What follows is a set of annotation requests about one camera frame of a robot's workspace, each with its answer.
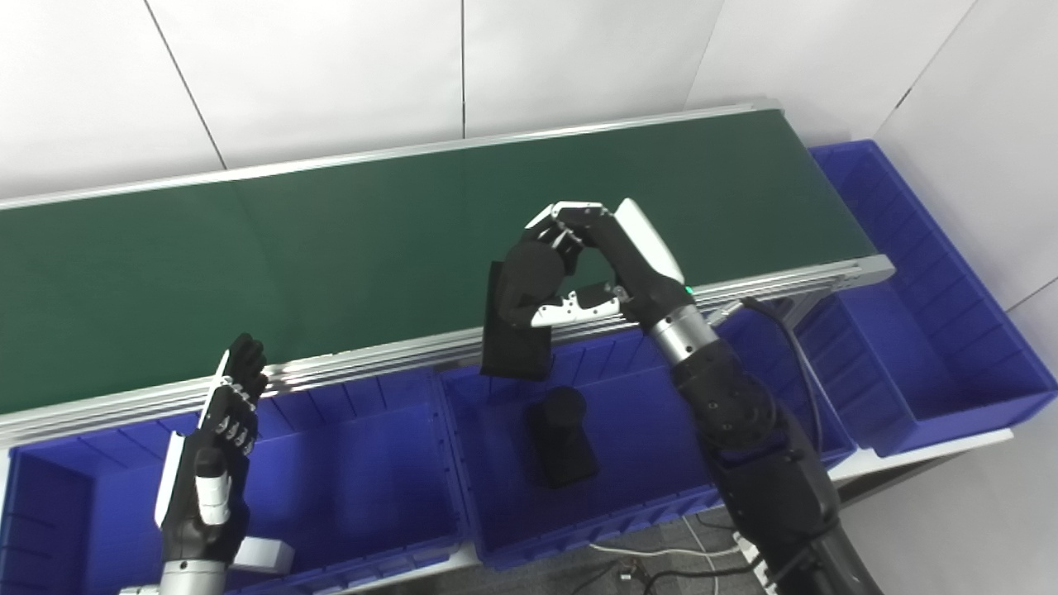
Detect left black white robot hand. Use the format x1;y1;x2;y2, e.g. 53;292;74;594
155;333;270;567

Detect white floor cable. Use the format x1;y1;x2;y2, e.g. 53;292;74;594
589;516;745;559

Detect white block part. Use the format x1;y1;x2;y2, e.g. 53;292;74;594
234;537;296;576

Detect black cylinder block part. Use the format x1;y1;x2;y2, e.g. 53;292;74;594
479;240;571;383
527;386;601;490

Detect black floor cable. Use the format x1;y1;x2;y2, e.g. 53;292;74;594
570;555;749;595

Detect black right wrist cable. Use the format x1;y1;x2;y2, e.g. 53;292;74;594
709;297;827;451

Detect white power strip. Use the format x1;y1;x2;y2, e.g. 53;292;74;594
732;533;779;593

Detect aluminium conveyor leg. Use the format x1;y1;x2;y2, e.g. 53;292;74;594
777;285;837;331

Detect blue plastic bin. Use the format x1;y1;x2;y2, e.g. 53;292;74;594
438;314;856;573
0;368;468;595
798;139;1058;458

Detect green conveyor belt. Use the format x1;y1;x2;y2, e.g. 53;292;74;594
0;98;898;451
0;107;877;414

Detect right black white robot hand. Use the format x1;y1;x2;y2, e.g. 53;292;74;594
523;197;697;331

